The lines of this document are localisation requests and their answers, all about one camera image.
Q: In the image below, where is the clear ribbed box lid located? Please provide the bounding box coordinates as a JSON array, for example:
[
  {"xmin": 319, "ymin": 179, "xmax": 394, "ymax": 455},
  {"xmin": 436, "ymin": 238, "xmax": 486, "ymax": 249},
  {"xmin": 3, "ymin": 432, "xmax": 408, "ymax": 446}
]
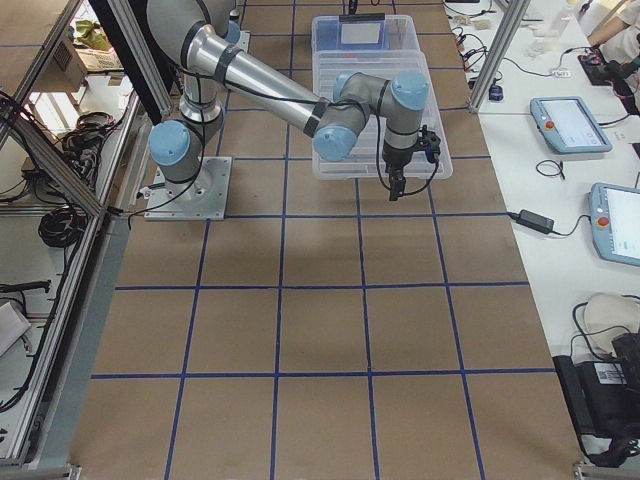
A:
[{"xmin": 312, "ymin": 50, "xmax": 453, "ymax": 180}]

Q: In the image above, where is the clear plastic storage box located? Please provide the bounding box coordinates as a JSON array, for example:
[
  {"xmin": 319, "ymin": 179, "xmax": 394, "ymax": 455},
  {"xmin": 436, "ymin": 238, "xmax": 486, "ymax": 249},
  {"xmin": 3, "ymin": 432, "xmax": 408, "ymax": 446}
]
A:
[{"xmin": 311, "ymin": 15, "xmax": 419, "ymax": 53}]

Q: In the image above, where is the cardboard box on shelf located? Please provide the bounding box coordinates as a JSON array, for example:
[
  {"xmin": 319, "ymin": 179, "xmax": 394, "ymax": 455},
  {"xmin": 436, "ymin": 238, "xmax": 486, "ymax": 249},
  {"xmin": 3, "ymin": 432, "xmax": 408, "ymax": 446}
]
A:
[{"xmin": 53, "ymin": 31, "xmax": 124, "ymax": 74}]

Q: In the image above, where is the black power adapter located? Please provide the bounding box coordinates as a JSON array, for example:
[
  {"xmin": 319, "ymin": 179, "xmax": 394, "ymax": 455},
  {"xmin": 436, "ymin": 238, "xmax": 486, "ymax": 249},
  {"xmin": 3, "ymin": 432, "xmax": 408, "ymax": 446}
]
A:
[{"xmin": 507, "ymin": 209, "xmax": 554, "ymax": 235}]

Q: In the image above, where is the far blue teach pendant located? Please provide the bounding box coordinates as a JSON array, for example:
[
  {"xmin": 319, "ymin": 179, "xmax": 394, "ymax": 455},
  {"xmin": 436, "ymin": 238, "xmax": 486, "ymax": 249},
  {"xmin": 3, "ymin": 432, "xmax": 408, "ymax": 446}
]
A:
[{"xmin": 529, "ymin": 97, "xmax": 612, "ymax": 154}]

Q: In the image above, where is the blue teach pendant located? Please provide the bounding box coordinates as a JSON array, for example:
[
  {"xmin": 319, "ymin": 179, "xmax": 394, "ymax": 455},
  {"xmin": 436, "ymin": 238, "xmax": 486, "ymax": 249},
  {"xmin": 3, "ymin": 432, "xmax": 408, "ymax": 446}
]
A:
[
  {"xmin": 588, "ymin": 183, "xmax": 640, "ymax": 266},
  {"xmin": 529, "ymin": 97, "xmax": 612, "ymax": 154}
]

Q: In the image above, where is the near blue teach pendant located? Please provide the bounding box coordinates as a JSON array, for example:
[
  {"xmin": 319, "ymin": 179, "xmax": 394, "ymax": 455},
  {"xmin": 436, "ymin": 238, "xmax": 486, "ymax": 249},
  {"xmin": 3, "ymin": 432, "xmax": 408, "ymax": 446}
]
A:
[{"xmin": 588, "ymin": 183, "xmax": 640, "ymax": 266}]

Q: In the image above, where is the beige cap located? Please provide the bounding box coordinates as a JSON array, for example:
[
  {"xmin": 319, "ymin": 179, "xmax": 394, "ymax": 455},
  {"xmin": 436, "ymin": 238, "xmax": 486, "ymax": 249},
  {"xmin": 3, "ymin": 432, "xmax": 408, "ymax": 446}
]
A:
[{"xmin": 583, "ymin": 293, "xmax": 639, "ymax": 354}]

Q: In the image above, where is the black laptop bag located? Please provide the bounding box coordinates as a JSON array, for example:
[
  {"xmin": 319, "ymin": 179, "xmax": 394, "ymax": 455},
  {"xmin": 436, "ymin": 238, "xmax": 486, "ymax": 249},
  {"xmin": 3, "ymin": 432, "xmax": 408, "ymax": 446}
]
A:
[{"xmin": 553, "ymin": 355, "xmax": 639, "ymax": 468}]

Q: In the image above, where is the black box latch handle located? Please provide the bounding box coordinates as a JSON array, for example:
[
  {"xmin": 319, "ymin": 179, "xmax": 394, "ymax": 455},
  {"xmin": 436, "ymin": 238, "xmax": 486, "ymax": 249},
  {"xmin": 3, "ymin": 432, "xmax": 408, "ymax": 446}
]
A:
[{"xmin": 339, "ymin": 12, "xmax": 386, "ymax": 23}]

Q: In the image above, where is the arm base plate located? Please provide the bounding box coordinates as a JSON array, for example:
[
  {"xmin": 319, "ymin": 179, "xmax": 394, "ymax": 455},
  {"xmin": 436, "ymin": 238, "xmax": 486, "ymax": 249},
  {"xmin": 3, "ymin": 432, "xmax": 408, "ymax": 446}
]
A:
[
  {"xmin": 144, "ymin": 156, "xmax": 233, "ymax": 221},
  {"xmin": 235, "ymin": 30, "xmax": 251, "ymax": 53}
]

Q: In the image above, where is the aluminium frame post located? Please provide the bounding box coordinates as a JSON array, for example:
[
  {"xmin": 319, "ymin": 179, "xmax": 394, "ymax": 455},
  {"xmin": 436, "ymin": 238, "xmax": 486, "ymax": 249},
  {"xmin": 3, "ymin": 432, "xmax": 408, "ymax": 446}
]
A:
[{"xmin": 468, "ymin": 0, "xmax": 530, "ymax": 113}]

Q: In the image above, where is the black coiled cable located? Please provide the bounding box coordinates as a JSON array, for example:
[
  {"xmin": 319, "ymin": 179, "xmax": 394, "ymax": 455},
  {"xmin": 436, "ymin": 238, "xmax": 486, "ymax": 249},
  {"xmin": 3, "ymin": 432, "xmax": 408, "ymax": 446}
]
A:
[{"xmin": 38, "ymin": 206, "xmax": 81, "ymax": 249}]

